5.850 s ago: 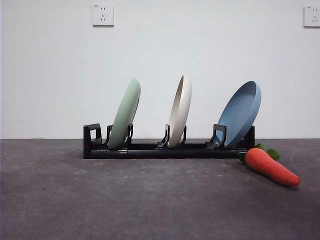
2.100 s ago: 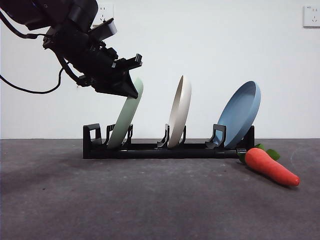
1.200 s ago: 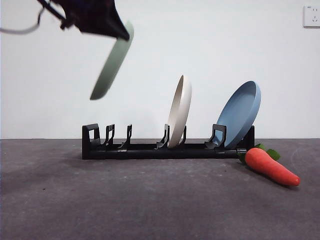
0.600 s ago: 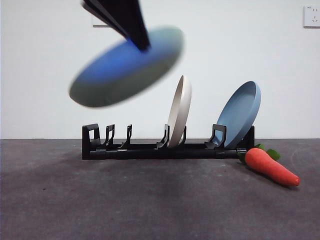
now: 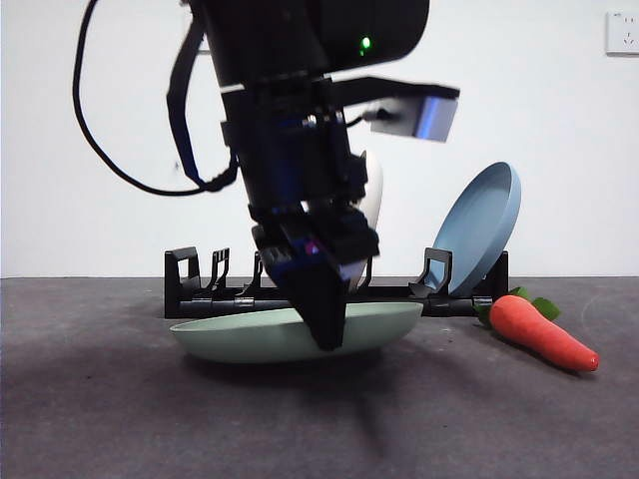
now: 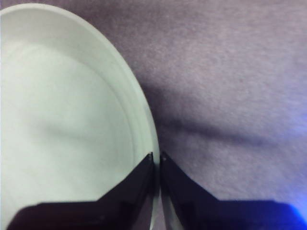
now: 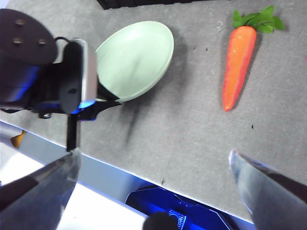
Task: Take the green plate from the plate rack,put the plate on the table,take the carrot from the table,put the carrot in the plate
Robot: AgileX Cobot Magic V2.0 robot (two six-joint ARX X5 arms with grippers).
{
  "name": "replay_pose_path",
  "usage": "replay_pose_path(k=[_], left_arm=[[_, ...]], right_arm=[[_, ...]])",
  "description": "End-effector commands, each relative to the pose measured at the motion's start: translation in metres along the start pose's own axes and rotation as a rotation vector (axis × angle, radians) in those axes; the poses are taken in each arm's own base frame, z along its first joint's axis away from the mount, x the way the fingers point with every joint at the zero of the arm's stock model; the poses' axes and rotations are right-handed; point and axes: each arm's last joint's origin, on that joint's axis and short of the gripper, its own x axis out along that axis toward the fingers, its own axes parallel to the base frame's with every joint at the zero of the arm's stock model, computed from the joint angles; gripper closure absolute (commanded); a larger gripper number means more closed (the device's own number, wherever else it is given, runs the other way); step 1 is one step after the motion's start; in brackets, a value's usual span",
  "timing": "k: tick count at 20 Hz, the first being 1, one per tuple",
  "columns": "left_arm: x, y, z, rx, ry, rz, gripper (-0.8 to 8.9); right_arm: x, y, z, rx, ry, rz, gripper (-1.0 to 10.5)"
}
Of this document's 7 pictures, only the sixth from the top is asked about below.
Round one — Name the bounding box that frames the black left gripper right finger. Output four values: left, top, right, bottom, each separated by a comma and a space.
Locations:
160, 150, 307, 230

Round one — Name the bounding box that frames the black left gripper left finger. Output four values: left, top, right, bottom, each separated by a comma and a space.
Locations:
6, 152, 154, 230

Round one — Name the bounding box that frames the green plate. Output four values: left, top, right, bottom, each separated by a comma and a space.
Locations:
0, 3, 162, 230

